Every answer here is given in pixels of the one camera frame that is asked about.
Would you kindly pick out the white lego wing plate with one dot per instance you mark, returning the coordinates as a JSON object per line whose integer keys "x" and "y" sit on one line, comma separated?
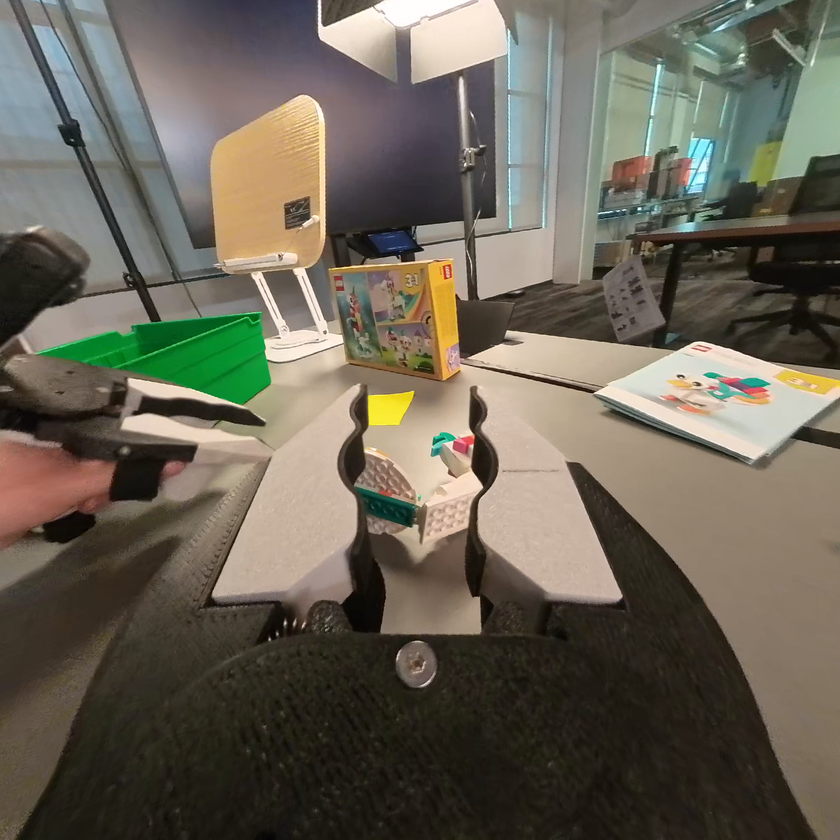
{"x": 449, "y": 515}

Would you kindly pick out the metal storage shelf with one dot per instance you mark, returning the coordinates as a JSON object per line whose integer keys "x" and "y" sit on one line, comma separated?
{"x": 649, "y": 177}

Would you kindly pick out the ceiling light panel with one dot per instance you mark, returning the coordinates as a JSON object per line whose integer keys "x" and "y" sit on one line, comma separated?
{"x": 426, "y": 26}

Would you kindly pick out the yellow lego box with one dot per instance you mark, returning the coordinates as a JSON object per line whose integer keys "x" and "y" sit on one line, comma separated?
{"x": 387, "y": 321}

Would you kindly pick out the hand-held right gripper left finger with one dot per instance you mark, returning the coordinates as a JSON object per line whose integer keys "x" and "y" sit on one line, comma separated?
{"x": 295, "y": 518}

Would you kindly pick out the long wooden table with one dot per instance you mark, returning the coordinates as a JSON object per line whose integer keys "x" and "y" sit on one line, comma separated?
{"x": 722, "y": 229}

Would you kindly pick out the yellow sticky note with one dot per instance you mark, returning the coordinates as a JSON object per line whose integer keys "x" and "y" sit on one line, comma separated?
{"x": 388, "y": 407}

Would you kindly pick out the dark grey flat panel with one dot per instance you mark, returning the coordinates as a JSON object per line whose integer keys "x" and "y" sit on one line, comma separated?
{"x": 485, "y": 325}

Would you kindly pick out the lego instruction booklet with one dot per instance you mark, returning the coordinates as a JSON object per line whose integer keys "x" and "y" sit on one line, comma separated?
{"x": 715, "y": 400}

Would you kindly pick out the person's left hand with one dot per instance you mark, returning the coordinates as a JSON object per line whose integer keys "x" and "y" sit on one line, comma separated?
{"x": 39, "y": 485}

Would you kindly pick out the round white lego base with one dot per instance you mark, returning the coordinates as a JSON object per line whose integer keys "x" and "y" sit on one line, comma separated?
{"x": 387, "y": 479}

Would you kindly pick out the dark monitor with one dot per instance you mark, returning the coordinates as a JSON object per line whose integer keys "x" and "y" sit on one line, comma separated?
{"x": 229, "y": 65}

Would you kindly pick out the light stand pole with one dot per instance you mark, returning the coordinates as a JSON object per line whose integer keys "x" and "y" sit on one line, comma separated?
{"x": 469, "y": 197}

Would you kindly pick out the green plastic bin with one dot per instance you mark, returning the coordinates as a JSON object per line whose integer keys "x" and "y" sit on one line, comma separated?
{"x": 197, "y": 358}

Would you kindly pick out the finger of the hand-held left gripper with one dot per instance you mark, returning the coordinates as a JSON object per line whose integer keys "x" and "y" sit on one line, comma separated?
{"x": 164, "y": 392}
{"x": 236, "y": 449}

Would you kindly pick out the black pole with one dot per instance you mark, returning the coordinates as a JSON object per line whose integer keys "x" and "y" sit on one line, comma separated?
{"x": 69, "y": 134}

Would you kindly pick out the beige book stand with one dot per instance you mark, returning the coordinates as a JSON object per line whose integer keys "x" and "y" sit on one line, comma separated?
{"x": 269, "y": 184}

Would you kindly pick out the small blue screen device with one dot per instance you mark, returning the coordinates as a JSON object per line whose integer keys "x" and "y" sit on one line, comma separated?
{"x": 392, "y": 241}

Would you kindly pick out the black office chair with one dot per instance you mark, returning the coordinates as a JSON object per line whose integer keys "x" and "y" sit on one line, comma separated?
{"x": 800, "y": 269}

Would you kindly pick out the yellow wall sign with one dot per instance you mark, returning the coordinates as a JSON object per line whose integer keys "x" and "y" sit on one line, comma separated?
{"x": 764, "y": 164}

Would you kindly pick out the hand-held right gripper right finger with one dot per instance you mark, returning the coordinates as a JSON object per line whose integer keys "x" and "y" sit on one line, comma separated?
{"x": 544, "y": 525}

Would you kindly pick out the white lego unicorn head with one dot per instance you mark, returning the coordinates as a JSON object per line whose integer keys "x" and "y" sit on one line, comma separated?
{"x": 456, "y": 453}

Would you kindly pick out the printed paper sheet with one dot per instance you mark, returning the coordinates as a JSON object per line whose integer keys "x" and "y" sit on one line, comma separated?
{"x": 633, "y": 298}

